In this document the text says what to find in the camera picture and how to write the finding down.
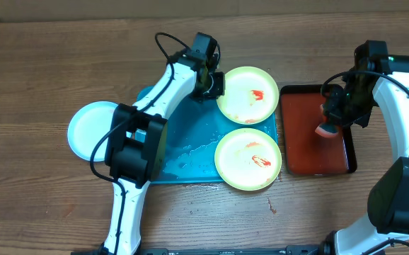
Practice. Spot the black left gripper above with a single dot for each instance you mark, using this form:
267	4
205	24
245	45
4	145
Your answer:
218	87

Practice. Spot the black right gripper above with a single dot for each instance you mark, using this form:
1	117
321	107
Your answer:
335	112

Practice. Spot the pink and green sponge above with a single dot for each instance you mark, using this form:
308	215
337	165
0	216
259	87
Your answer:
326	128

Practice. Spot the yellow-green plate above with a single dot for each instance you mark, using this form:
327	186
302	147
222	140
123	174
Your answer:
250	95
248	159

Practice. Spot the light blue plate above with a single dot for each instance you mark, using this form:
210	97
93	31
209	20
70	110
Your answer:
88	126

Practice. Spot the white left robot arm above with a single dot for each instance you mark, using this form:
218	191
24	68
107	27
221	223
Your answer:
136	141

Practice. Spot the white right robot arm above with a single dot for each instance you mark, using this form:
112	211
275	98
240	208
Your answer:
376	79

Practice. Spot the teal plastic tray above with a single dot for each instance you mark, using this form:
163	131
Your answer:
194	131

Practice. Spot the red and black tray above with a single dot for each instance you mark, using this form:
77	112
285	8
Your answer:
308	153

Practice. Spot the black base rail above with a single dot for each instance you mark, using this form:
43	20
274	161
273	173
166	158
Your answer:
313	249

